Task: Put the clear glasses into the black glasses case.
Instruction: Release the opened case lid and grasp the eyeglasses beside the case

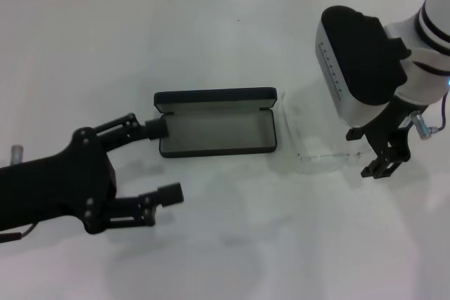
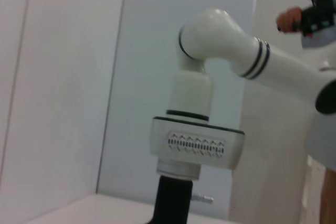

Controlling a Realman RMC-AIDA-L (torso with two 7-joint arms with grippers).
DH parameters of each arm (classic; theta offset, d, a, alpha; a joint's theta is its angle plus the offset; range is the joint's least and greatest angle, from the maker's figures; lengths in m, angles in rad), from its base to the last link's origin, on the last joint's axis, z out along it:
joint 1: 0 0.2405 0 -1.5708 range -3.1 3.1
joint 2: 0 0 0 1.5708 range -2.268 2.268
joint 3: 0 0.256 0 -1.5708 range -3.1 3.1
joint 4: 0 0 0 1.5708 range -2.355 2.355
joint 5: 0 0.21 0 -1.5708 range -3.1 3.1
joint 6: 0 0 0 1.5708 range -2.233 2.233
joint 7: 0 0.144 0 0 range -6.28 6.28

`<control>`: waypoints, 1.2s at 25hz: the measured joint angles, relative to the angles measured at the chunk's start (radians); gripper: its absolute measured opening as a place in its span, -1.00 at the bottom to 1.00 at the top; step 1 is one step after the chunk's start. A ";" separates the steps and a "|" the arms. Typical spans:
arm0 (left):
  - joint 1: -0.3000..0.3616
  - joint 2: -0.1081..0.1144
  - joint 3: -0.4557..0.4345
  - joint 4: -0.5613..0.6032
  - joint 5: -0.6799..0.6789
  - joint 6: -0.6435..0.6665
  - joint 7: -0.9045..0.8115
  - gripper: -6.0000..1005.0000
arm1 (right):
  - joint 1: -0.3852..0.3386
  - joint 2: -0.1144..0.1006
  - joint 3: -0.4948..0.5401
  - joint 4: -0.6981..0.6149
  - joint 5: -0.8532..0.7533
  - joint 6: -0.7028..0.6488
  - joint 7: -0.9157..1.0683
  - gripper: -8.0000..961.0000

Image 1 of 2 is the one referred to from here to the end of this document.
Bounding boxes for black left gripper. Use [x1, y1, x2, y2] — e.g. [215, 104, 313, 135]
[0, 112, 186, 236]

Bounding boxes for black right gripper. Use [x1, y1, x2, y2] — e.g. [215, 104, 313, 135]
[346, 97, 429, 180]

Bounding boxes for clear white glasses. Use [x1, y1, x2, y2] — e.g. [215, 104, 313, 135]
[281, 91, 379, 175]

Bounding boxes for black glasses case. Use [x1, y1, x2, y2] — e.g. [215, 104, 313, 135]
[153, 86, 278, 159]

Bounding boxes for right silver plug with cable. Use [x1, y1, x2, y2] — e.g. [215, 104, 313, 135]
[409, 89, 450, 140]

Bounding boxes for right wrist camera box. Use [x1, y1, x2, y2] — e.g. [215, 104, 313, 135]
[315, 5, 413, 129]

